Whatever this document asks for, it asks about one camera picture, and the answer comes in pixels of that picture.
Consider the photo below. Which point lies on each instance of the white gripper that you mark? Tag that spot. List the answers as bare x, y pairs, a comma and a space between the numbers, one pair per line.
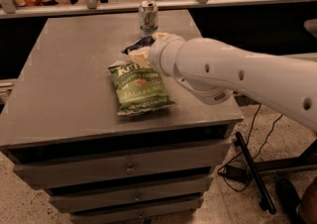
158, 52

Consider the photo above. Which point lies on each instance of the dark blue rxbar wrapper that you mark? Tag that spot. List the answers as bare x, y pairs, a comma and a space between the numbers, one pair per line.
145, 41

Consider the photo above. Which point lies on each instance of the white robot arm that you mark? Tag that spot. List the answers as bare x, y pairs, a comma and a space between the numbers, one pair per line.
212, 71

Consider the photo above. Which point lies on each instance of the green and white 7up can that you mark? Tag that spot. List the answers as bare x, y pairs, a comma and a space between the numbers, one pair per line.
148, 17

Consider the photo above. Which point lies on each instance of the green jalapeno kettle chips bag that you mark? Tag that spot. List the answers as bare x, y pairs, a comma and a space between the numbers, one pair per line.
139, 89

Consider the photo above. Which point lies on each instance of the grey drawer cabinet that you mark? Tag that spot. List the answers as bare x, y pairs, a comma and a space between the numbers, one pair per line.
61, 130

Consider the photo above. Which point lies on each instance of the black metal table leg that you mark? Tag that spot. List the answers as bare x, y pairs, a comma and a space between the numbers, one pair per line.
307, 158

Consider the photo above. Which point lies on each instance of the black shoe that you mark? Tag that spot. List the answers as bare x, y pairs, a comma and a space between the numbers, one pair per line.
300, 210

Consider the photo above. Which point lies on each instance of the black power adapter with cable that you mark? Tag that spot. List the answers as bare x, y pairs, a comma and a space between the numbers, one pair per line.
239, 171

